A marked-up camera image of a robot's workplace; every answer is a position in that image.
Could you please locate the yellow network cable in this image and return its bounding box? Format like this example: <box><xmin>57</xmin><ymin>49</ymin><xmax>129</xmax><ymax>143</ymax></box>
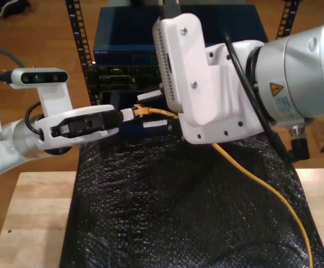
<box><xmin>133</xmin><ymin>103</ymin><xmax>313</xmax><ymax>268</ymax></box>

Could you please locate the blue base board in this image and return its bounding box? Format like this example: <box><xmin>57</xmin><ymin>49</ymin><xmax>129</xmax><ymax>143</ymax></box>
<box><xmin>120</xmin><ymin>122</ymin><xmax>185</xmax><ymax>136</ymax></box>

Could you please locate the black rack server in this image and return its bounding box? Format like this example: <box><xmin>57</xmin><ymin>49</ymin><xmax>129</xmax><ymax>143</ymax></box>
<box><xmin>85</xmin><ymin>63</ymin><xmax>163</xmax><ymax>92</ymax></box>

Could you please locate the black bubble wrap mat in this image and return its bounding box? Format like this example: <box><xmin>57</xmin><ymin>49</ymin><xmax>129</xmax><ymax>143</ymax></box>
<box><xmin>59</xmin><ymin>131</ymin><xmax>324</xmax><ymax>268</ymax></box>

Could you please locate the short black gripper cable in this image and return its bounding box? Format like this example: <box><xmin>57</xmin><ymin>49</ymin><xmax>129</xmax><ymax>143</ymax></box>
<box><xmin>222</xmin><ymin>31</ymin><xmax>311</xmax><ymax>163</ymax></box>
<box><xmin>25</xmin><ymin>101</ymin><xmax>47</xmax><ymax>141</ymax></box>

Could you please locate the blue network switch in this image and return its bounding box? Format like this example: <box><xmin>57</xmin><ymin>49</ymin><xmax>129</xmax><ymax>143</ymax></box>
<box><xmin>93</xmin><ymin>6</ymin><xmax>269</xmax><ymax>66</ymax></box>

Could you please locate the black perforated rack post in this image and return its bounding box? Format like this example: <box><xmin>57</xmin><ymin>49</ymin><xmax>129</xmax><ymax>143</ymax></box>
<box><xmin>65</xmin><ymin>0</ymin><xmax>101</xmax><ymax>107</ymax></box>
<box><xmin>274</xmin><ymin>0</ymin><xmax>302</xmax><ymax>40</ymax></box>

